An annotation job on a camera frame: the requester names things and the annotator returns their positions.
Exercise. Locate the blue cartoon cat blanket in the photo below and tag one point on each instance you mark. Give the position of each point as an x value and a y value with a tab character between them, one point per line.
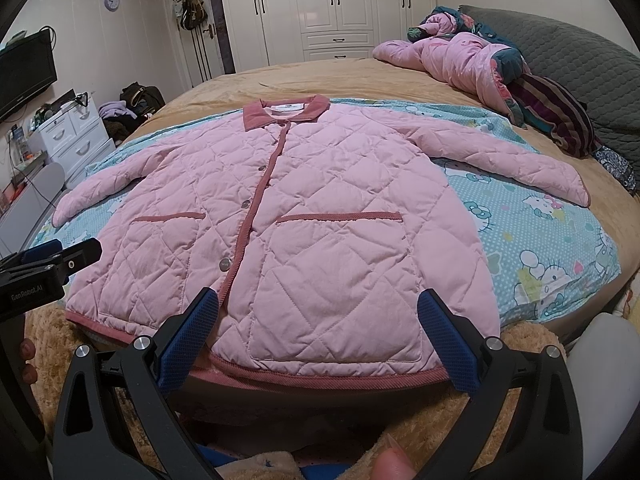
547	257

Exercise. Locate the white drawer chest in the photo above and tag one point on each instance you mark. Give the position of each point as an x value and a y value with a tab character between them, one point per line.
75	138

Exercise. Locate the person's left hand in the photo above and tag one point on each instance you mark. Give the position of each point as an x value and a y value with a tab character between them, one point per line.
27	353

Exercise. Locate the round wall clock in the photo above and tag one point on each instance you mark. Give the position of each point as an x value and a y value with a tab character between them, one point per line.
112	5

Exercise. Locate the white wardrobe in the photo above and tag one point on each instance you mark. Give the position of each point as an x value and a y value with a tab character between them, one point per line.
273	32

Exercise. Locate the purple clothes pile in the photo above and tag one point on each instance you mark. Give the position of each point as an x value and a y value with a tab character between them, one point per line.
115	109

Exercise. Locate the tan bed sheet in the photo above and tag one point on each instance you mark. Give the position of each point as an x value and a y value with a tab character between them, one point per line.
606	370

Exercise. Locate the black wall television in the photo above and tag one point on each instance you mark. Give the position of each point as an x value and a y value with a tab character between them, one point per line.
27	69

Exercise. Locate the bags hanging on door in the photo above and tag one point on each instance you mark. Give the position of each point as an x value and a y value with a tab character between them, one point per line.
190	13

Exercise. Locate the grey quilted headboard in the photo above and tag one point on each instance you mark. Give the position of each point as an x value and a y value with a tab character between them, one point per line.
596	70

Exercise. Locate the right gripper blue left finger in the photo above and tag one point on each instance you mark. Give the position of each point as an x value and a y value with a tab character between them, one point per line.
181	337

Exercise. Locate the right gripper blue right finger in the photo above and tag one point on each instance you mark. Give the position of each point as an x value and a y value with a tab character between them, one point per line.
454	338

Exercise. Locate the pink quilted jacket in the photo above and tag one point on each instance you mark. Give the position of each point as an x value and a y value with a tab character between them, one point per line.
317	224

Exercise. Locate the person's right hand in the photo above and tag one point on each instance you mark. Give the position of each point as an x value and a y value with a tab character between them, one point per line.
392	464

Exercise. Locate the striped dark blanket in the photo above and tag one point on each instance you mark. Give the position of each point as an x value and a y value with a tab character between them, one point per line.
553	110

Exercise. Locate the black bag on floor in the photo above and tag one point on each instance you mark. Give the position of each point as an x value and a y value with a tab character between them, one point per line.
142	100

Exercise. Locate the pink floral duvet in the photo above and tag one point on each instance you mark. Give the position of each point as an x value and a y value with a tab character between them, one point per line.
468	55

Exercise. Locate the grey curved dresser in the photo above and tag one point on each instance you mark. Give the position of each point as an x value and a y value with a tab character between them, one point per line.
25	215

